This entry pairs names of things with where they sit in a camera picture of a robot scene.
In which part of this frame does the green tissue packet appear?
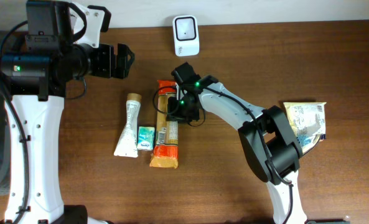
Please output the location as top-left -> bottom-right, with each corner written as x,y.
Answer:
137,126 -> 155,151

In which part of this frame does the orange spaghetti packet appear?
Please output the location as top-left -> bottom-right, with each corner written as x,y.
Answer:
149,80 -> 179,169

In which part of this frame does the white tube with gold cap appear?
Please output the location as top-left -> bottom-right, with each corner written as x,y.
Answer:
114,93 -> 142,158

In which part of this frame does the cream snack bag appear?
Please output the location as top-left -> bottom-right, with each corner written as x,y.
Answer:
283,102 -> 326,155

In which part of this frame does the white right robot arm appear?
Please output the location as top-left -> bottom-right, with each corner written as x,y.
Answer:
167,63 -> 307,223

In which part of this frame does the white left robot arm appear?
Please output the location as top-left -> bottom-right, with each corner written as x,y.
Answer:
0,1 -> 134,223

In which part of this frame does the white barcode scanner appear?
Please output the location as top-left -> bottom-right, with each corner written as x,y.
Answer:
172,15 -> 200,57

